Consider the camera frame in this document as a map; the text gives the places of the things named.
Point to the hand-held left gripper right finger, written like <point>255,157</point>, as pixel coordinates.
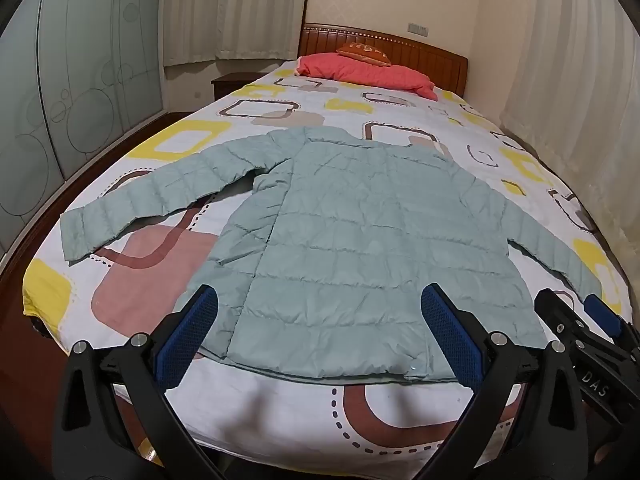
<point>450,332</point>

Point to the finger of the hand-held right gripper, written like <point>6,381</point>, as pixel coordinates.
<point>605,312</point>
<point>557,312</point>

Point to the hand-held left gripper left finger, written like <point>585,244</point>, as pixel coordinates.
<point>187,332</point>

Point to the light green quilted blanket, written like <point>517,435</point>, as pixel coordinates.
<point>350,235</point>

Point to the cream window curtain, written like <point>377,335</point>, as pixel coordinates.
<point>235,10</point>
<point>575,85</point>

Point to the dark wooden nightstand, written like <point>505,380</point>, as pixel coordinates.
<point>232,82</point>

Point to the bed with patterned sheet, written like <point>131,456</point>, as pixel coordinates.
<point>325,105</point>

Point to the frosted glass sliding wardrobe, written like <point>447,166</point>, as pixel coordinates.
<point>75,85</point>

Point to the red quilted pillow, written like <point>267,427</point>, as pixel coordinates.
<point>360,74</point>

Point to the wooden bed headboard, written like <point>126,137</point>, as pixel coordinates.
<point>425,52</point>

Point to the small orange cushion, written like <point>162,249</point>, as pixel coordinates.
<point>362,52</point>

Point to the grey wall switch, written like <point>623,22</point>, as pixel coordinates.
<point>418,29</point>

